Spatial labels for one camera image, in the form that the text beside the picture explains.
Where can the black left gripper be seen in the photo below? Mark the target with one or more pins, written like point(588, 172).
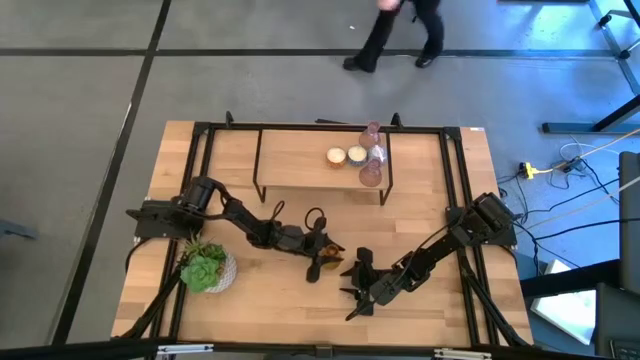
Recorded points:
point(297, 240)

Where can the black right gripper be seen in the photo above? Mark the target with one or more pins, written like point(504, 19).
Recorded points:
point(385, 290)

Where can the amber glass candlestick holder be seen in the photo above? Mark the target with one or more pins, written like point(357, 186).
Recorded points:
point(331, 256)

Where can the pink glass candlestick holder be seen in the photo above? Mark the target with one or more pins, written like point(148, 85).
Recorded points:
point(371, 175)
point(370, 135)

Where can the orange floral candle tin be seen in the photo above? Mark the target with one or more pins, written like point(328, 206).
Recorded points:
point(336, 156)

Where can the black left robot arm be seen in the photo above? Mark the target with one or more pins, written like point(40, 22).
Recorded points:
point(240, 215)

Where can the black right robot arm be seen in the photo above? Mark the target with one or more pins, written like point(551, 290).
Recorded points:
point(440, 245)

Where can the wooden shelf black metal legs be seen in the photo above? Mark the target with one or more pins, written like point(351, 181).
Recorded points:
point(300, 160)

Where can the green succulent in white pot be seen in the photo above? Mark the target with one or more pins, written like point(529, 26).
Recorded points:
point(202, 272)

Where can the yellow power plug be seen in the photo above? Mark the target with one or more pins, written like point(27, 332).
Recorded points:
point(529, 171)

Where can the white box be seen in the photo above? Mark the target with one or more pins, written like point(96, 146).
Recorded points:
point(565, 310)

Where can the black overhead rig bar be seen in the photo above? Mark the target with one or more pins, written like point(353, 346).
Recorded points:
point(100, 350)

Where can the person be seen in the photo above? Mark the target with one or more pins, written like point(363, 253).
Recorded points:
point(430, 25)

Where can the black desk base bar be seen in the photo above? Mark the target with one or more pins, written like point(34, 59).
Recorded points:
point(565, 128)

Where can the person's hand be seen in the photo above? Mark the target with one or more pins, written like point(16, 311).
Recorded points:
point(387, 4)

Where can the dark grey cabinet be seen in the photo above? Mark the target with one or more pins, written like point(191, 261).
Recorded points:
point(627, 225)

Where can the grey floor object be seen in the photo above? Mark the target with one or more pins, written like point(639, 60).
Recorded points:
point(15, 230)

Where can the black depth camera box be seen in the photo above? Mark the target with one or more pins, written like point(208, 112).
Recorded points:
point(324, 351)

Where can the silver metal bracket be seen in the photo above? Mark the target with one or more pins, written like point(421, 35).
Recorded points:
point(462, 354)
point(185, 349)

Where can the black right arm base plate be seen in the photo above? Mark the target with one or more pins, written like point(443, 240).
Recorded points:
point(505, 239)

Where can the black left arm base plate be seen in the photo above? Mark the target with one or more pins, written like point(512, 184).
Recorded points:
point(145, 225)

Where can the grey metal desk frame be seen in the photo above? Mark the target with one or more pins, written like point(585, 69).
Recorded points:
point(620, 56)

